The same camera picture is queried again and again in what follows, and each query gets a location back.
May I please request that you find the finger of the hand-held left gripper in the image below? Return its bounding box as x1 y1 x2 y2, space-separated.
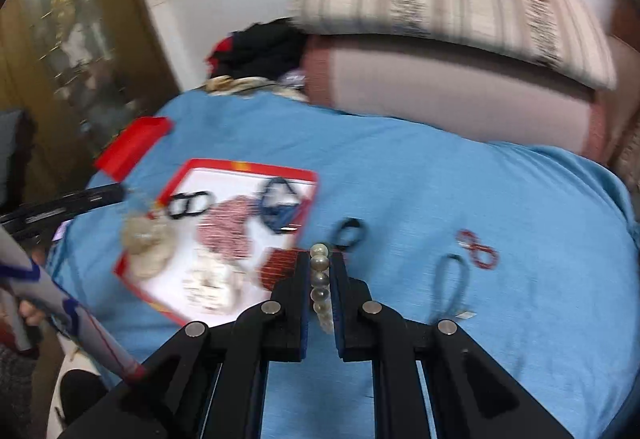
0 183 127 240

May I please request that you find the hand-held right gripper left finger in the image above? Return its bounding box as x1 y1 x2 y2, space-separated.
60 250 311 439

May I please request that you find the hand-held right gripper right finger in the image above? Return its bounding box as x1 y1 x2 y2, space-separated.
330 251 576 439

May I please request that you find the pearl bracelet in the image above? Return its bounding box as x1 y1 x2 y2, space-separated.
309 243 335 335

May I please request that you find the dark red dotted scrunchie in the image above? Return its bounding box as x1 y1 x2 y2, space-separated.
255 246 301 292

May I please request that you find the cream organza scrunchie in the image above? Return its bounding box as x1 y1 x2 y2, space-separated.
121 199 176 280

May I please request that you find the white cherry print scrunchie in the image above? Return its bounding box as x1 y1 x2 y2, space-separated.
182 254 246 315

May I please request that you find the navy striped headband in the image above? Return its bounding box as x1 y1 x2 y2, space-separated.
256 176 301 235

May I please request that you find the black hair tie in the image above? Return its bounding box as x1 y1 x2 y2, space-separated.
167 190 212 221

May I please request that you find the red plaid scrunchie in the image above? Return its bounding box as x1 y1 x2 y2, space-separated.
197 196 261 262

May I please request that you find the red tray box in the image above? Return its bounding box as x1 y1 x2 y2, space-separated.
114 158 319 327

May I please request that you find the person's left hand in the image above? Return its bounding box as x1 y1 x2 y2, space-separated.
17 300 51 327

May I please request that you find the red box lid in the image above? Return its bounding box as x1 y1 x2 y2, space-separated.
94 116 174 181

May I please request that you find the wooden glass cabinet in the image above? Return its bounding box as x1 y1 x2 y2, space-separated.
0 0 181 220

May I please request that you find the blue blanket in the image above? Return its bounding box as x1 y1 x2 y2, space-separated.
47 92 640 439

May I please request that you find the beige patterned scarf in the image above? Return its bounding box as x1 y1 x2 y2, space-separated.
205 74 308 101

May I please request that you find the pile of dark clothes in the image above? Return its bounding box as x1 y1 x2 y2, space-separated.
207 18 308 80

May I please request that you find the dark blue cord lanyard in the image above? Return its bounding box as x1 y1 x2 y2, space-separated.
431 253 476 322

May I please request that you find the red bead bracelet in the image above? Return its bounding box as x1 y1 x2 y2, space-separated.
456 229 501 271

